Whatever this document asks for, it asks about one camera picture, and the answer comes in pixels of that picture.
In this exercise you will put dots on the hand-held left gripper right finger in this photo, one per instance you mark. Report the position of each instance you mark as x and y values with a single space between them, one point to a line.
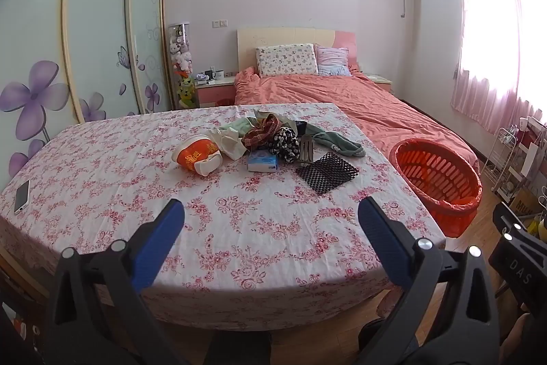
382 245

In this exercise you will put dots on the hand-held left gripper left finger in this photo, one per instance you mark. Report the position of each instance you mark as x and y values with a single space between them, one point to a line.
162 245

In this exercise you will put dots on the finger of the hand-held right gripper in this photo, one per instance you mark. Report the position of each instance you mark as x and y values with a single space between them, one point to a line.
510 221

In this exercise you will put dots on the red basket with plastic bag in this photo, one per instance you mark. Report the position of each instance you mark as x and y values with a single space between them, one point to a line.
431 172

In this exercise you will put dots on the blue tissue pack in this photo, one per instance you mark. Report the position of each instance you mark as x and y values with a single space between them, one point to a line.
263 162

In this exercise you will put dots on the daisy print scrunchie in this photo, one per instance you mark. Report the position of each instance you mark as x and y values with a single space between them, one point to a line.
285 145

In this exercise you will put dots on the white paper bag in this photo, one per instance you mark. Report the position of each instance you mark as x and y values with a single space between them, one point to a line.
532 157

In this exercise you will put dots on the pink floral tablecloth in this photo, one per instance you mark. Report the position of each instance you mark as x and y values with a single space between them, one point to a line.
235 241

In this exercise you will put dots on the black mesh mat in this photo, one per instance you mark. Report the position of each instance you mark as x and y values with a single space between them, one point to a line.
327 173

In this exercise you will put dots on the teal cloth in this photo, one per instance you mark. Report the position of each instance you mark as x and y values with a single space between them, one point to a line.
339 141

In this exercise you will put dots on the striped small pouch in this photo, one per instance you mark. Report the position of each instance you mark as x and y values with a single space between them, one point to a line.
306 151

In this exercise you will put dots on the pink curtain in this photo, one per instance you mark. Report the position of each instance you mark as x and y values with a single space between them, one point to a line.
478 91

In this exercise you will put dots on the navy and light-blue cloth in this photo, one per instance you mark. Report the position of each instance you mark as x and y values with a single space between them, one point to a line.
302 127

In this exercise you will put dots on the light green cloth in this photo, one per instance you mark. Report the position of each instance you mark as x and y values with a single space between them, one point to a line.
239 124

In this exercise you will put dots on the coral duvet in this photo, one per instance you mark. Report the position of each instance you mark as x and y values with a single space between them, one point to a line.
363 100

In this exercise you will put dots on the red plaid cloth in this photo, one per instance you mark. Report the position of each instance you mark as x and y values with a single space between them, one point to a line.
260 134

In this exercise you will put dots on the white smartphone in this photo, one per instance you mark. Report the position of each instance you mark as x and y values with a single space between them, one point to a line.
22 196

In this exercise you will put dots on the pink nightstand with mug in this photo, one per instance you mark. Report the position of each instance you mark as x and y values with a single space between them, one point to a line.
213 95

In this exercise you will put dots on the white mug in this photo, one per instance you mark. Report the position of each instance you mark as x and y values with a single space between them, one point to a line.
219 74

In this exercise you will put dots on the hanging plush toy organizer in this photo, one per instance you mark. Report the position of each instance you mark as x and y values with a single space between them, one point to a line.
181 61

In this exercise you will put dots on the pink striped pillow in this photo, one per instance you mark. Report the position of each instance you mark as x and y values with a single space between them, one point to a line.
333 59

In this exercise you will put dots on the floral pillow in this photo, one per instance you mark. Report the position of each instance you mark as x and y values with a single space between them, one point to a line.
286 59

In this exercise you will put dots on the wardrobe with floral sliding doors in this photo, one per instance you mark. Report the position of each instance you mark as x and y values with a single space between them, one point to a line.
102 27

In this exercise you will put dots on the beige and pink headboard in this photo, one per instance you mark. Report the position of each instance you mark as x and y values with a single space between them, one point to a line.
277 36

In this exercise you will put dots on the white wall outlet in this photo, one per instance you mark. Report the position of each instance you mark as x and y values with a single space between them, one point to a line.
220 23

